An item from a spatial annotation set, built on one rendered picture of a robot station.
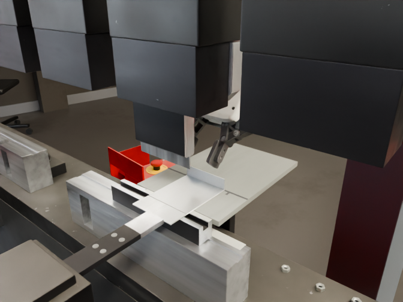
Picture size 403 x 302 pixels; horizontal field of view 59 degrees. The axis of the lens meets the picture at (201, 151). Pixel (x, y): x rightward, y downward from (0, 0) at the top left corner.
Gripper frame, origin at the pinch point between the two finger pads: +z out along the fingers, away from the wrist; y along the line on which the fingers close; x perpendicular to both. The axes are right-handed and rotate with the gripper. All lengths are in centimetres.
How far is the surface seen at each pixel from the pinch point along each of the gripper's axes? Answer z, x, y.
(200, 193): 6.6, 2.1, 1.8
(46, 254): 20.5, -19.6, 0.3
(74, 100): -49, 218, -375
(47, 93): -39, 177, -367
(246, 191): 2.9, 6.7, 7.2
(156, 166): 2, 38, -41
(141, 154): 0, 45, -56
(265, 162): -4.8, 15.9, 3.9
